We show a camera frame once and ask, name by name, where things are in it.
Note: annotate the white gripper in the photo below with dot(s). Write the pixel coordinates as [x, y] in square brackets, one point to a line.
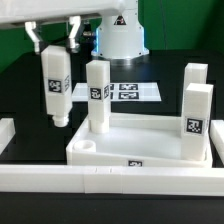
[14, 13]

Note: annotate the white desk top tray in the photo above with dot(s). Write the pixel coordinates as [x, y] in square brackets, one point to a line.
[133, 140]

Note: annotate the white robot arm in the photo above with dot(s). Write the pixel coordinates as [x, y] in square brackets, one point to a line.
[120, 36]

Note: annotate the white front fence bar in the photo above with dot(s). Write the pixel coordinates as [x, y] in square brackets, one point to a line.
[112, 180]

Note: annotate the white right fence block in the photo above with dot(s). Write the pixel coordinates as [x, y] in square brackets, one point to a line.
[217, 136]

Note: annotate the white marker base plate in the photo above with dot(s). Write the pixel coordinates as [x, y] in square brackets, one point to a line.
[126, 92]

